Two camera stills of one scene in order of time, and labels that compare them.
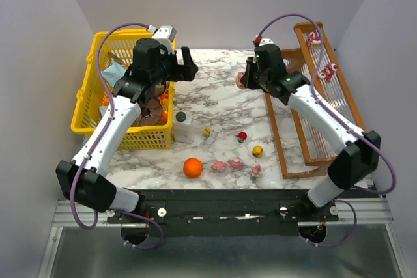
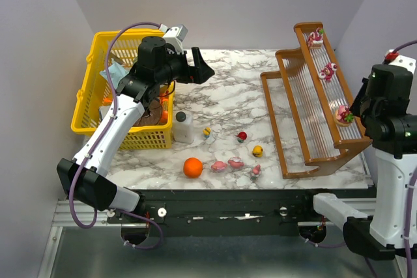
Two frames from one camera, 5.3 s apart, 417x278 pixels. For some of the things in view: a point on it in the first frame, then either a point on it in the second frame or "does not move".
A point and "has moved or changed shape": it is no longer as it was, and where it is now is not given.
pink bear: (239, 81) has moved or changed shape
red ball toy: (242, 136) does not move
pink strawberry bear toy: (328, 72) does not move
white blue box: (101, 110) does not move
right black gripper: (249, 74) to (359, 105)
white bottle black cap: (183, 127) does not move
